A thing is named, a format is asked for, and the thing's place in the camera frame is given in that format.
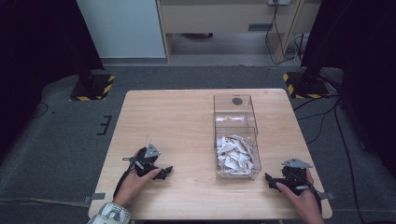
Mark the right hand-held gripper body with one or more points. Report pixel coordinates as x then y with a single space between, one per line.
294 176

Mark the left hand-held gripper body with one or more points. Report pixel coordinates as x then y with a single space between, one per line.
145 161

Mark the person's left hand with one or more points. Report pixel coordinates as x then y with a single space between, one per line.
132 188

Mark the person's right hand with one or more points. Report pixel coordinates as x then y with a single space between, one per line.
306 205

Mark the grey tape strip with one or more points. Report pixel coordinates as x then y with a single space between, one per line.
95 197
327 195

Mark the pile of white paper scraps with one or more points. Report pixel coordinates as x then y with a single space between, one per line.
235 155

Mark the black tape floor mark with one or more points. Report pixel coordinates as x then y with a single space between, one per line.
105 125

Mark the clear plastic drawer box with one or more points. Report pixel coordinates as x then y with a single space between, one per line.
236 124

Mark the round black table hole cover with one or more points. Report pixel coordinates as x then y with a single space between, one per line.
237 100

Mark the black stand base striped edge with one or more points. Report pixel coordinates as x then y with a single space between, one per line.
93 88
306 87

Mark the dark curtain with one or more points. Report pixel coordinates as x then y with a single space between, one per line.
364 62
34 62

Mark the white panel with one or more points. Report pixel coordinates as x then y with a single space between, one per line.
121 28

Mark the beige wooden cabinet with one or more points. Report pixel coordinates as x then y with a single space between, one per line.
224 18

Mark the white power strip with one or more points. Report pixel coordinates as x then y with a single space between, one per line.
279 2

